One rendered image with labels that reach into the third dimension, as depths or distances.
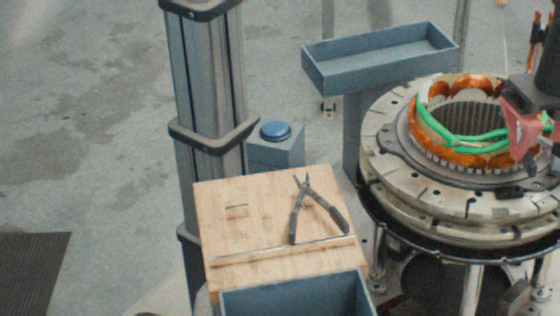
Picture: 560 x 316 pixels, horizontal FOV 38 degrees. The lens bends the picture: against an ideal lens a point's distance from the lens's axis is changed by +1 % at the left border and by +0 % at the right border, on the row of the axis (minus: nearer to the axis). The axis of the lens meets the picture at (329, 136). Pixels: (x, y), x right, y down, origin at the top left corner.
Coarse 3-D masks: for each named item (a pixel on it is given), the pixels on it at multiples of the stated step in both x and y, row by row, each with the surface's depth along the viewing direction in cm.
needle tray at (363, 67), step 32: (384, 32) 142; (416, 32) 144; (320, 64) 139; (352, 64) 139; (384, 64) 132; (416, 64) 135; (448, 64) 137; (352, 96) 140; (352, 128) 144; (352, 160) 148
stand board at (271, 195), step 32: (224, 192) 106; (256, 192) 106; (288, 192) 106; (320, 192) 106; (224, 224) 101; (256, 224) 101; (288, 224) 101; (320, 224) 101; (288, 256) 97; (320, 256) 97; (352, 256) 97; (224, 288) 93
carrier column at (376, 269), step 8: (376, 224) 120; (376, 232) 121; (384, 232) 122; (376, 240) 122; (384, 240) 123; (376, 248) 123; (384, 248) 124; (376, 256) 124; (384, 256) 125; (376, 264) 125; (384, 264) 126; (376, 272) 127; (384, 272) 128; (376, 280) 128
